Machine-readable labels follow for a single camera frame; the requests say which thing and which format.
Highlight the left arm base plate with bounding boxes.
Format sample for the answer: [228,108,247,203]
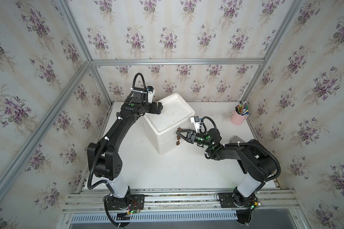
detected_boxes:
[103,195,145,211]

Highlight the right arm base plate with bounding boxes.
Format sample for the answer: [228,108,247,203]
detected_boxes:
[216,192,260,210]

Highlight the brown drawer handle tab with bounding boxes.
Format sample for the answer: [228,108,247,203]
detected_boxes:
[176,127,183,146]

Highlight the white plastic drawer cabinet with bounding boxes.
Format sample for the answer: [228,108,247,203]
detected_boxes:
[141,93,195,155]

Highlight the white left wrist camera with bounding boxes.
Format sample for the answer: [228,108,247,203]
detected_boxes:
[147,86,155,104]

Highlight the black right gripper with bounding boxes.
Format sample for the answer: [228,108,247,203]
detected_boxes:
[178,129,214,149]

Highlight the aluminium mounting rail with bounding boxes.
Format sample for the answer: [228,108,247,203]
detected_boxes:
[61,189,300,214]

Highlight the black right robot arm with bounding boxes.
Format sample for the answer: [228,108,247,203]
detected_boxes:
[176,116,282,207]

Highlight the grey stone slab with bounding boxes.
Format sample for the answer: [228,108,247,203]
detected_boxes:
[229,135,245,144]

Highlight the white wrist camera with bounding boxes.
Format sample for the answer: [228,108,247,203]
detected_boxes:
[190,116,201,132]
[147,86,155,104]

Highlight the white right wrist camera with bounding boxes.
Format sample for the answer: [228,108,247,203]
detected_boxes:
[190,116,201,132]

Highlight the pink metal pen bucket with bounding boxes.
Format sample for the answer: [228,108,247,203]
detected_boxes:
[230,111,247,126]

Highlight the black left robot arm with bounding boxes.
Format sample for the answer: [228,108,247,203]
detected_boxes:
[87,73,163,201]

